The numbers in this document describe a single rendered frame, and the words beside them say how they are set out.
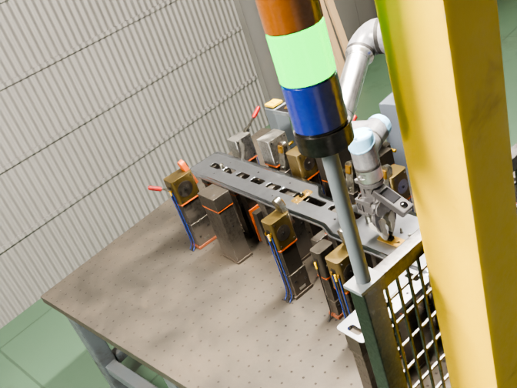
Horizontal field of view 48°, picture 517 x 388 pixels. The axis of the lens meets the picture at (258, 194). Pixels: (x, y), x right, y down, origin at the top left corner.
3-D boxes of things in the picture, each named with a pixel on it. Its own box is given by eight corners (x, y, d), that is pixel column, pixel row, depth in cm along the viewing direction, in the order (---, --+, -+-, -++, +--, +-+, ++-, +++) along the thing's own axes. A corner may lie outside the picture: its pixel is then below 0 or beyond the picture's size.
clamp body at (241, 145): (250, 204, 283) (226, 139, 266) (268, 192, 288) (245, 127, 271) (259, 208, 278) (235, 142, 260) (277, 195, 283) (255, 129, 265)
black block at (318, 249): (323, 319, 202) (301, 255, 188) (342, 302, 206) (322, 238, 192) (334, 326, 198) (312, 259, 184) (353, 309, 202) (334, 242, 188)
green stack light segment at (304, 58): (268, 85, 69) (253, 36, 66) (308, 61, 72) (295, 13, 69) (307, 91, 64) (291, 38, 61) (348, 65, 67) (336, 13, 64)
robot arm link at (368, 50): (347, 15, 196) (308, 134, 175) (378, 10, 190) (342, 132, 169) (358, 38, 204) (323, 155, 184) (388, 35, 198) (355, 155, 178)
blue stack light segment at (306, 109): (282, 132, 72) (268, 86, 69) (321, 106, 75) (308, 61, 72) (320, 141, 67) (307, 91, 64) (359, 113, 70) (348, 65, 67)
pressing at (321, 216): (181, 175, 265) (179, 172, 264) (218, 151, 275) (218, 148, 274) (433, 280, 160) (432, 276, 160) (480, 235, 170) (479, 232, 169)
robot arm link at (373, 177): (385, 162, 166) (367, 176, 162) (389, 175, 168) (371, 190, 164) (366, 157, 172) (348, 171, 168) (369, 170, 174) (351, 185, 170)
